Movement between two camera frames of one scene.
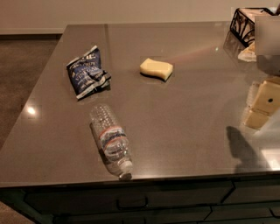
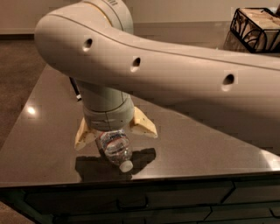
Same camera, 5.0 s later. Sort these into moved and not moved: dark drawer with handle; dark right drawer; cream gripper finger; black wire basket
Moved: cream gripper finger
Not moved: black wire basket; dark drawer with handle; dark right drawer
